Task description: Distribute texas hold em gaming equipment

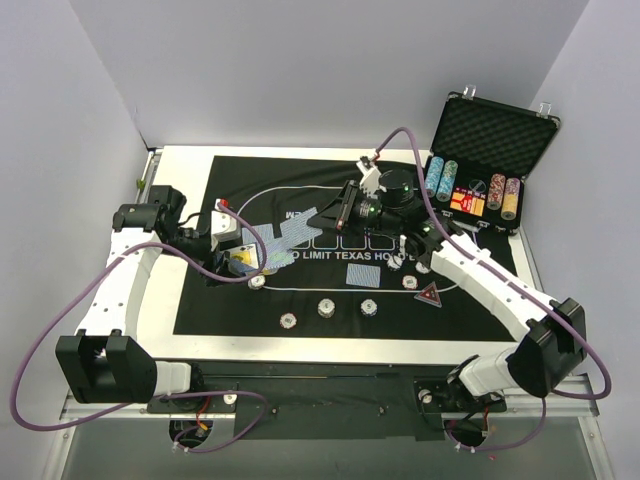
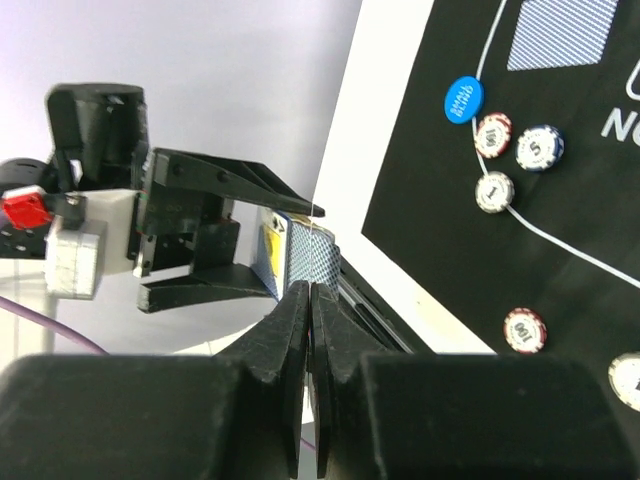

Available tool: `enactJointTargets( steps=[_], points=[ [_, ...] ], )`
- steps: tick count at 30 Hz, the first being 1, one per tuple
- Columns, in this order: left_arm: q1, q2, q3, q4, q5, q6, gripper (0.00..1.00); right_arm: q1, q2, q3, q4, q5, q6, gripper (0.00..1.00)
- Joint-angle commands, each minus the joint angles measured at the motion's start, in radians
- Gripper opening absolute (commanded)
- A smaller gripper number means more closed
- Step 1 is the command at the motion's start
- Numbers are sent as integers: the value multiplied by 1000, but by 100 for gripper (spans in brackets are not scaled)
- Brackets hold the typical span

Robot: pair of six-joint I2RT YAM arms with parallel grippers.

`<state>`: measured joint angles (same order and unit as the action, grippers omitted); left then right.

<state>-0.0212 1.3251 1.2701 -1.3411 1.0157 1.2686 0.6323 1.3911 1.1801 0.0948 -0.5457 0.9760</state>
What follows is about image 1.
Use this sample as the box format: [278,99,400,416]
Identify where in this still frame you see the grey chips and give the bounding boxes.
[248,275,266,290]
[387,255,404,271]

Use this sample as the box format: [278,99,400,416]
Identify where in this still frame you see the blue backed dealt card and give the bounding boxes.
[345,263,381,289]

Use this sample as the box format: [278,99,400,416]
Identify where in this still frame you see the red white chip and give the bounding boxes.
[279,312,297,330]
[402,275,418,290]

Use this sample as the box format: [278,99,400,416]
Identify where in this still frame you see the blue backed card fan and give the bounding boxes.
[253,207,322,270]

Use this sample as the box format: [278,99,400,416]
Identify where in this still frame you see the blue chip stack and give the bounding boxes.
[360,299,378,317]

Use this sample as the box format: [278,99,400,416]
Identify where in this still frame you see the grey chip stack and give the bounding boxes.
[317,298,336,318]

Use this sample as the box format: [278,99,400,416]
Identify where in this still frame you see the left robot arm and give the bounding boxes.
[55,186,241,412]

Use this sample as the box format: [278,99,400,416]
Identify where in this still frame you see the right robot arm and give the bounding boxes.
[307,159,586,409]

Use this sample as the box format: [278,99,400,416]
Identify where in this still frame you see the light blue chip row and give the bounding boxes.
[425,156,444,198]

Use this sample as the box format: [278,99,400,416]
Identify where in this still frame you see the green chip row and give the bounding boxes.
[436,160,458,202]

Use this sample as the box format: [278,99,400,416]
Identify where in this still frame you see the black poker table mat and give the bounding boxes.
[174,156,511,342]

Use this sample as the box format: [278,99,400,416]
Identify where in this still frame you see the red card deck in case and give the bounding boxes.
[449,187,486,217]

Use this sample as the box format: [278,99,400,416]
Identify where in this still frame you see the red triangle dealer marker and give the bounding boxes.
[414,282,442,308]

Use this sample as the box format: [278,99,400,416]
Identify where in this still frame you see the black aluminium chip case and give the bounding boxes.
[424,86,561,235]

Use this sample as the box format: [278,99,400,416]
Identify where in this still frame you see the red chip row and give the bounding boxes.
[487,173,506,210]

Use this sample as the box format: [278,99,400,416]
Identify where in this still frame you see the yellow chip row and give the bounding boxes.
[501,178,521,221]

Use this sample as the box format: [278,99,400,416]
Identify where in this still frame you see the red white chip front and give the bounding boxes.
[279,312,297,330]

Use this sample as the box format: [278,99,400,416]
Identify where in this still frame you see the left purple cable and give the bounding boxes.
[9,198,271,455]

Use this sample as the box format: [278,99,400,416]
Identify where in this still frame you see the purple cable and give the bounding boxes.
[9,198,271,455]
[373,126,612,454]

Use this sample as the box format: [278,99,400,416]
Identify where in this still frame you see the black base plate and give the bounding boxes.
[148,361,506,441]

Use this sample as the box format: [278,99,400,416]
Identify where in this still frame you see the aluminium rail frame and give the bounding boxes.
[55,146,593,453]

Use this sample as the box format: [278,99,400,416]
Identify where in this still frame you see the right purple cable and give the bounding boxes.
[373,126,612,454]

